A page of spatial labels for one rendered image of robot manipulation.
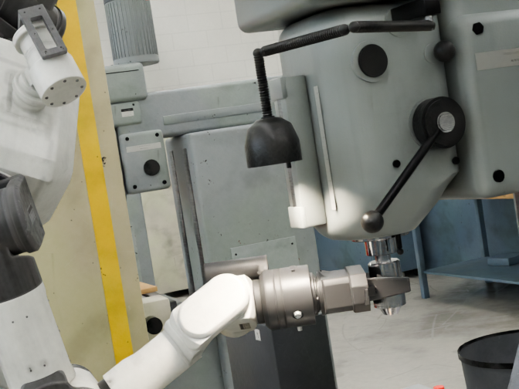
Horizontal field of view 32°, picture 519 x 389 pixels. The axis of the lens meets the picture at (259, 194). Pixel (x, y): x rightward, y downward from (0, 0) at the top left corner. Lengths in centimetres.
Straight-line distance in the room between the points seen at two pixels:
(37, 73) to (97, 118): 168
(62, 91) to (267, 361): 72
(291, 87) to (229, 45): 980
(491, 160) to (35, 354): 67
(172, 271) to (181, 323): 847
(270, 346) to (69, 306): 131
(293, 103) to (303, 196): 13
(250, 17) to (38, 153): 36
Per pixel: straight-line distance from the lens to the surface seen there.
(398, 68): 126
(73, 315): 296
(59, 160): 134
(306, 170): 127
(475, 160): 130
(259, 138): 116
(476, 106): 130
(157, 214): 970
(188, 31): 1092
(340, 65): 124
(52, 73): 129
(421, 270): 775
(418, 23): 118
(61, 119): 139
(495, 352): 361
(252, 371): 185
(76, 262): 295
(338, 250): 919
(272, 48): 117
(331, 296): 131
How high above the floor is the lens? 146
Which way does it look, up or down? 3 degrees down
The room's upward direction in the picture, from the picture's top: 9 degrees counter-clockwise
